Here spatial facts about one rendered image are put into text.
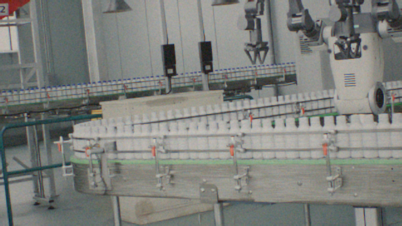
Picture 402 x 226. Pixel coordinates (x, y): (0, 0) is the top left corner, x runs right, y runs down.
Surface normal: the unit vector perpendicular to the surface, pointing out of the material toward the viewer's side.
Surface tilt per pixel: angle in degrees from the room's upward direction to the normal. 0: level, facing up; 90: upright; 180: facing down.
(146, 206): 90
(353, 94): 90
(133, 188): 90
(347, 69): 90
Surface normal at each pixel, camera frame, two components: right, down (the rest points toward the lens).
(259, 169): -0.62, 0.11
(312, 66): -0.84, 0.11
